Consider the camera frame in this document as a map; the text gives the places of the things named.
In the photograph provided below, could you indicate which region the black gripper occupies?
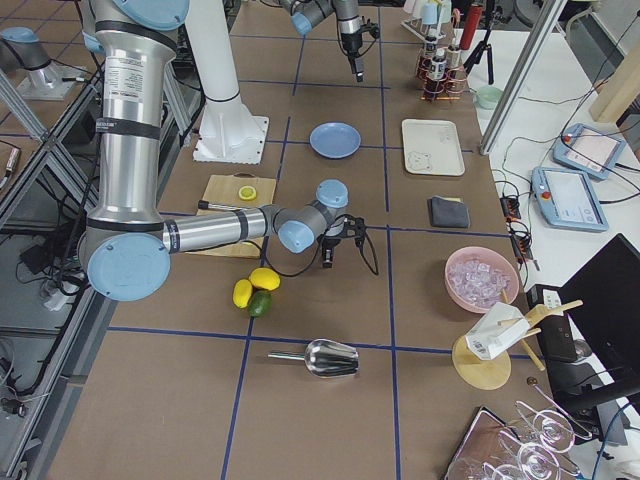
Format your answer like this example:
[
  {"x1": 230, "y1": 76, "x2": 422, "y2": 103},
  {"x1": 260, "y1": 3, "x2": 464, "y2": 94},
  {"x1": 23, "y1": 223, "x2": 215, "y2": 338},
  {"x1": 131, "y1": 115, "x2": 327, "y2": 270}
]
[
  {"x1": 319, "y1": 227, "x2": 344, "y2": 269},
  {"x1": 340, "y1": 31, "x2": 364, "y2": 83}
]

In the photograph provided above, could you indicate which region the blue plate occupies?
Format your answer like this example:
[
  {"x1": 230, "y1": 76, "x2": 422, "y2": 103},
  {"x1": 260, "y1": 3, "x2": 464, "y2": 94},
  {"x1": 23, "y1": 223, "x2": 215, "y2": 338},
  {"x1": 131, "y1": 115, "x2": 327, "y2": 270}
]
[{"x1": 309, "y1": 122, "x2": 361, "y2": 159}]

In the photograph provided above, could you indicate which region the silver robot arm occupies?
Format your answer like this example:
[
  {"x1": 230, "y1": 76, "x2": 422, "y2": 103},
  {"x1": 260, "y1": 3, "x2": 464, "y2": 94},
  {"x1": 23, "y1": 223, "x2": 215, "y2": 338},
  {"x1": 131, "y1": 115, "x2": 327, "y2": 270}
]
[
  {"x1": 79, "y1": 1, "x2": 348, "y2": 301},
  {"x1": 277, "y1": 0, "x2": 365, "y2": 83}
]

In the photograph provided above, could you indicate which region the yellow lemon back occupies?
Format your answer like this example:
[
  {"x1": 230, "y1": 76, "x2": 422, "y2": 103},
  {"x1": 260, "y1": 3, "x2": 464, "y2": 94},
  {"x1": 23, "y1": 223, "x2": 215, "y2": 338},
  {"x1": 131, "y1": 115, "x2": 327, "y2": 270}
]
[{"x1": 248, "y1": 267, "x2": 281, "y2": 291}]

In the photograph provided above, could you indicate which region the yellow lemon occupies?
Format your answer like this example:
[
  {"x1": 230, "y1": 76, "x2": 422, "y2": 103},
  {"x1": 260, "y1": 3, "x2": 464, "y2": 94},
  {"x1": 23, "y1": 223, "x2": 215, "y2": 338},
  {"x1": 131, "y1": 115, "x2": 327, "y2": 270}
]
[
  {"x1": 248, "y1": 267, "x2": 281, "y2": 291},
  {"x1": 232, "y1": 279, "x2": 253, "y2": 309}
]

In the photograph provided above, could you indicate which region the dark drink bottle one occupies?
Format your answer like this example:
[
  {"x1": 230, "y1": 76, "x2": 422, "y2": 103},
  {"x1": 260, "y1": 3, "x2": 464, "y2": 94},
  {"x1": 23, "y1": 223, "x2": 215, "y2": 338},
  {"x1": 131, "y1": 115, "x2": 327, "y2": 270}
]
[{"x1": 421, "y1": 27, "x2": 439, "y2": 75}]

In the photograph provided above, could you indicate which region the green lime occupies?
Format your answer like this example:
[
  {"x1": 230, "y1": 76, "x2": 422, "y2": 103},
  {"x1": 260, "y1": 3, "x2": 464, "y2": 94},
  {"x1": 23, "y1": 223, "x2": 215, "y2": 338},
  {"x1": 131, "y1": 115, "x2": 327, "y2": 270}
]
[{"x1": 247, "y1": 290, "x2": 272, "y2": 318}]

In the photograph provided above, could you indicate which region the dark drink bottle two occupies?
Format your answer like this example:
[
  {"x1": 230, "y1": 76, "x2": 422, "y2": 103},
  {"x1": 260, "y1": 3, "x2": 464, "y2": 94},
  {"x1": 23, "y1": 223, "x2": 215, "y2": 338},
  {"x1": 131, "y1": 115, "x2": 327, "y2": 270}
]
[{"x1": 429, "y1": 48, "x2": 447, "y2": 81}]

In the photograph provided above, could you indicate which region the yellow lemon front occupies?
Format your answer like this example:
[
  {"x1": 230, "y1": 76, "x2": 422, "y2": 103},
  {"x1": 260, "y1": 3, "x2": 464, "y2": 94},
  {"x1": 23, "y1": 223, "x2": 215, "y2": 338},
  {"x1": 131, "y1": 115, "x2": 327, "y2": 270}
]
[{"x1": 232, "y1": 279, "x2": 253, "y2": 309}]

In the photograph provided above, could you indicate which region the lemon half slice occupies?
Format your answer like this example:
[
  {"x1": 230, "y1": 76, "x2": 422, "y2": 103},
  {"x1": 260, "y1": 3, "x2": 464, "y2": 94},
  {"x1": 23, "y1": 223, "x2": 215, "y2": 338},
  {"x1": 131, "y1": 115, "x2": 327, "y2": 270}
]
[{"x1": 238, "y1": 185, "x2": 258, "y2": 202}]

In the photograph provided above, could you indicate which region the cream bear tray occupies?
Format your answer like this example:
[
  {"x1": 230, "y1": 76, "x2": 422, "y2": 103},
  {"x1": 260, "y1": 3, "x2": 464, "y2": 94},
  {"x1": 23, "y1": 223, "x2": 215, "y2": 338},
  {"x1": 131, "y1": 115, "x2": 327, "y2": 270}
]
[{"x1": 401, "y1": 119, "x2": 465, "y2": 177}]

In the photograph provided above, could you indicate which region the grey folded cloth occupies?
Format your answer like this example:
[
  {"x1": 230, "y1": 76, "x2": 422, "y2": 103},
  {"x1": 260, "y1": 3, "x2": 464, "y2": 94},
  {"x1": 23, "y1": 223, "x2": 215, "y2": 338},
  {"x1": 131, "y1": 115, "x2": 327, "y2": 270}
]
[{"x1": 427, "y1": 196, "x2": 470, "y2": 228}]

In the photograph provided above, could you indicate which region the green bowl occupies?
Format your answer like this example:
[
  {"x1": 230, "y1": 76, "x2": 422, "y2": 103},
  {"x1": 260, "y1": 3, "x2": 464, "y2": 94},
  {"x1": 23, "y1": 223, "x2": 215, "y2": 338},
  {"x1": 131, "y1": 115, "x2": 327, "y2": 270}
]
[{"x1": 475, "y1": 85, "x2": 503, "y2": 110}]

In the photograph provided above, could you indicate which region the pink bowl with ice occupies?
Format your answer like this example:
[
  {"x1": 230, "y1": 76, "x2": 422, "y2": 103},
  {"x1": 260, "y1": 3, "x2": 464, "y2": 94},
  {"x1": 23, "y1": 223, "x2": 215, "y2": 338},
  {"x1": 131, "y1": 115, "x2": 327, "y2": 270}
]
[{"x1": 444, "y1": 246, "x2": 520, "y2": 313}]

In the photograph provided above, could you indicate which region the white paper carton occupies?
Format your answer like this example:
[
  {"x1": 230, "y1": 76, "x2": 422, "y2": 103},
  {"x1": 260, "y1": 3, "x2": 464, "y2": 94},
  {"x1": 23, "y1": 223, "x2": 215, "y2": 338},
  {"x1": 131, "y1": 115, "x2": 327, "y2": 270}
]
[{"x1": 465, "y1": 302, "x2": 529, "y2": 360}]

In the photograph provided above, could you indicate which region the blue teach pendant near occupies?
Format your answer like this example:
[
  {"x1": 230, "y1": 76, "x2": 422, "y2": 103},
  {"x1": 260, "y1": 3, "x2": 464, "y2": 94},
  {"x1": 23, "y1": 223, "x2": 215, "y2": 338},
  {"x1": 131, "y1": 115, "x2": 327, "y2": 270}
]
[{"x1": 531, "y1": 167, "x2": 609, "y2": 232}]

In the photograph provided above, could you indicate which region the blue teach pendant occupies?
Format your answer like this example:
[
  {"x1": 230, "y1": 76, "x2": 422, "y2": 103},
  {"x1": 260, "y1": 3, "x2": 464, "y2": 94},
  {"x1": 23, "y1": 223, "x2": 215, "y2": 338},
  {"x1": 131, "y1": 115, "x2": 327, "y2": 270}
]
[
  {"x1": 531, "y1": 167, "x2": 609, "y2": 232},
  {"x1": 553, "y1": 123, "x2": 626, "y2": 180}
]

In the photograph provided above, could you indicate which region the blue teach pendant far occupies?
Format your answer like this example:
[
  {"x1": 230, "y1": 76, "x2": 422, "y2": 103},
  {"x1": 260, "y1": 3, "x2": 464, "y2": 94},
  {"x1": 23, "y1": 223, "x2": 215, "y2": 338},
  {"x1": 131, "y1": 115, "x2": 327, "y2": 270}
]
[{"x1": 553, "y1": 123, "x2": 626, "y2": 180}]

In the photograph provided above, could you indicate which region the black monitor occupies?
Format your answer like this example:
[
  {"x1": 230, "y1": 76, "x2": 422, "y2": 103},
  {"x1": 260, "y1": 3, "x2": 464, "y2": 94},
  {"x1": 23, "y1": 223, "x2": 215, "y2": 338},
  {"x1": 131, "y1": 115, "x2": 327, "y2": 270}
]
[{"x1": 548, "y1": 233, "x2": 639, "y2": 428}]

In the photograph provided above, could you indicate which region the clear wine glasses rack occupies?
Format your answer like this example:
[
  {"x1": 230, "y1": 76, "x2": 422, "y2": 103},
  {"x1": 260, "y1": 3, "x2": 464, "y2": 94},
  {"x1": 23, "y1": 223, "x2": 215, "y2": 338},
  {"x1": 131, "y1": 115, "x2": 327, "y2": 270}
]
[{"x1": 443, "y1": 399, "x2": 592, "y2": 479}]

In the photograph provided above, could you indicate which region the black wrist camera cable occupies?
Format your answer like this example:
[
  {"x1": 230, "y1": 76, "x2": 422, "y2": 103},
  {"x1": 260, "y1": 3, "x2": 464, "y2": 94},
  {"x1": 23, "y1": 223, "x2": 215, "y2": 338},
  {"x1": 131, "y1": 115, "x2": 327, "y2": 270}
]
[{"x1": 259, "y1": 214, "x2": 381, "y2": 278}]

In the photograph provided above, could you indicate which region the white wire cup rack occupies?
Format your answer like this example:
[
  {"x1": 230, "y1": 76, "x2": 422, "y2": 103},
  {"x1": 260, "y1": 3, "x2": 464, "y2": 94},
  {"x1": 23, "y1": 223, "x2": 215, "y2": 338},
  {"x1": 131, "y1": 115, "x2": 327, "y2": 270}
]
[{"x1": 401, "y1": 0, "x2": 452, "y2": 39}]

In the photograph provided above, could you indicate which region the copper wire bottle rack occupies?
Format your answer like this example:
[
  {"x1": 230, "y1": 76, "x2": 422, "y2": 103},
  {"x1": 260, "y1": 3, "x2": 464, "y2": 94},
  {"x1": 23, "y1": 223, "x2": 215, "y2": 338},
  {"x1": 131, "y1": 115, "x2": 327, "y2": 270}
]
[{"x1": 415, "y1": 32, "x2": 467, "y2": 101}]

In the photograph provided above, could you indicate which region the black camera tripod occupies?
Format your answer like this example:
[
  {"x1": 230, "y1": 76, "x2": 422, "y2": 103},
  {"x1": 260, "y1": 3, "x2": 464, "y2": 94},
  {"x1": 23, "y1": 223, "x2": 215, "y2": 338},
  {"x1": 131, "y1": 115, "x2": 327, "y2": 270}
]
[{"x1": 463, "y1": 0, "x2": 498, "y2": 85}]

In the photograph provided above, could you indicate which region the steel knife handle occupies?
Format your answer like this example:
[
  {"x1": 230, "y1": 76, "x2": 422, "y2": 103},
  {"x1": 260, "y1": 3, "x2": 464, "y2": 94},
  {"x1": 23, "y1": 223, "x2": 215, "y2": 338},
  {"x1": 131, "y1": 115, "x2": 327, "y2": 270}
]
[{"x1": 197, "y1": 199, "x2": 261, "y2": 214}]

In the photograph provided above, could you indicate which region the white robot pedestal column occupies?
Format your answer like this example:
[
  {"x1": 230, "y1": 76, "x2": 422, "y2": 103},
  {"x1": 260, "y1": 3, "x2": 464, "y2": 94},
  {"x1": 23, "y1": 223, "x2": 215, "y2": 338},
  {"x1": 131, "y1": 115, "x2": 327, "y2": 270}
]
[{"x1": 185, "y1": 0, "x2": 269, "y2": 164}]

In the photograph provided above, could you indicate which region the aluminium frame post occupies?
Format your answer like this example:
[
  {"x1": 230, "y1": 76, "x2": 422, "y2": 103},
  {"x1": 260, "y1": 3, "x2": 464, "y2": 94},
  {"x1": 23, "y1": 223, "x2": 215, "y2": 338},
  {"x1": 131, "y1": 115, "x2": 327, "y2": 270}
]
[{"x1": 479, "y1": 0, "x2": 567, "y2": 155}]

